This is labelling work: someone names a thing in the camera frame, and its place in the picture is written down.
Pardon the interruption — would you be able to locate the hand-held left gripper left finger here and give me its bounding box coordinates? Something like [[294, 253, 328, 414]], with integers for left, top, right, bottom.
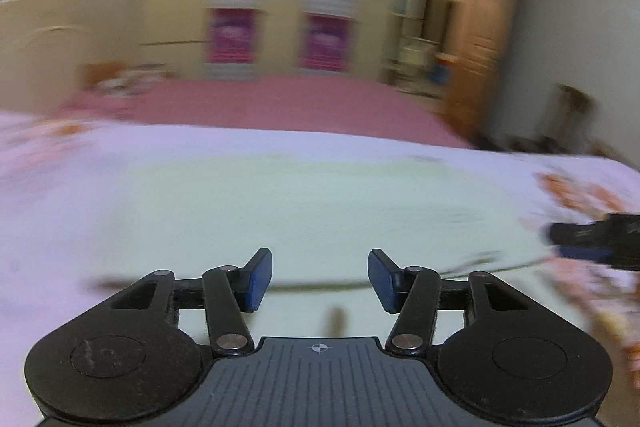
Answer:
[[102, 248, 273, 356]]

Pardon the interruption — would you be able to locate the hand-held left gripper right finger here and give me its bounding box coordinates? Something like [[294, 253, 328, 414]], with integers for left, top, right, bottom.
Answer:
[[367, 249, 541, 356]]

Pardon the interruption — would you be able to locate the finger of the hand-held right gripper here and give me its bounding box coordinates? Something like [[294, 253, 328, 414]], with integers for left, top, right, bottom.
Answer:
[[556, 246, 618, 265], [547, 221, 608, 249]]

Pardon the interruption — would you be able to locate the white knit garment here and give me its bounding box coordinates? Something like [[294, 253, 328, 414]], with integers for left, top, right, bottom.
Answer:
[[95, 153, 553, 343]]

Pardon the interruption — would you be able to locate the wooden chair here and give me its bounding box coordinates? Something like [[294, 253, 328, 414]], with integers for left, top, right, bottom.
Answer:
[[536, 83, 597, 154]]

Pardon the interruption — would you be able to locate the pink bed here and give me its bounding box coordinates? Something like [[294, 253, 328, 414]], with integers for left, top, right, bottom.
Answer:
[[55, 74, 481, 151]]

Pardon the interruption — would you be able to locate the blue plastic stool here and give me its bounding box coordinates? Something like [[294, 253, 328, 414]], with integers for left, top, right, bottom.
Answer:
[[429, 53, 459, 86]]

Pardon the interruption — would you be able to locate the wooden door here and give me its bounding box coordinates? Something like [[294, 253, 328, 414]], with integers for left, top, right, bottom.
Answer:
[[439, 0, 522, 138]]

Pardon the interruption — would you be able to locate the floral printed bedsheet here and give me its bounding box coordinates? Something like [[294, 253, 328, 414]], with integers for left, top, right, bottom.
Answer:
[[0, 111, 640, 427]]

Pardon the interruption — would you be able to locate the orange pillow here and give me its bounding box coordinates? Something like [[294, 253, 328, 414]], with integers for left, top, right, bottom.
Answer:
[[81, 62, 126, 92]]

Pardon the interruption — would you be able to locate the open shelf unit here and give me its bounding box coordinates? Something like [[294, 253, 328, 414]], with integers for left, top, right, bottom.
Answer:
[[382, 0, 453, 98]]

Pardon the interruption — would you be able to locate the cream headboard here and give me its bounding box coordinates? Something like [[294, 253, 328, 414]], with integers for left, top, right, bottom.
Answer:
[[0, 0, 103, 112]]

